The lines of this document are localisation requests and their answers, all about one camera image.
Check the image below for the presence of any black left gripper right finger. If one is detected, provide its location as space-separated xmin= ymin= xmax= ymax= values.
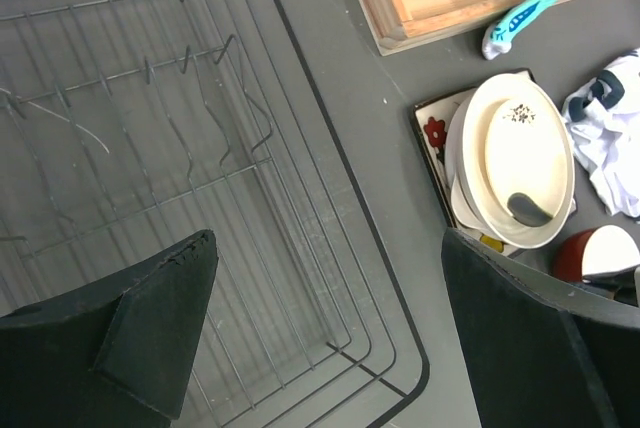
xmin=441 ymin=228 xmax=639 ymax=427

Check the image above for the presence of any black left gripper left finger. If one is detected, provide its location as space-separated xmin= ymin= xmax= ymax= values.
xmin=1 ymin=229 xmax=219 ymax=427

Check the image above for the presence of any red floral bowl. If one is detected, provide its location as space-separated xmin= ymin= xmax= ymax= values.
xmin=551 ymin=225 xmax=639 ymax=287

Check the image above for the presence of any cream round plate with drawing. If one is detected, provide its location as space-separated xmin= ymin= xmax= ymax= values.
xmin=457 ymin=73 xmax=575 ymax=249

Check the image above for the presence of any cream small plate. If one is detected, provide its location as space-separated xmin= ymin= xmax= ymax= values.
xmin=484 ymin=99 xmax=574 ymax=228

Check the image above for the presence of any square floral ceramic plate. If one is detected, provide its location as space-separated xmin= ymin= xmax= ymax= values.
xmin=410 ymin=67 xmax=579 ymax=259

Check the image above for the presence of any white printed t-shirt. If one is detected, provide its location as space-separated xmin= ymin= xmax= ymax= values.
xmin=562 ymin=49 xmax=639 ymax=221

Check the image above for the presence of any black wire dish rack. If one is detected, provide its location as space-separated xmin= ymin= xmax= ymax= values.
xmin=1 ymin=0 xmax=428 ymax=427

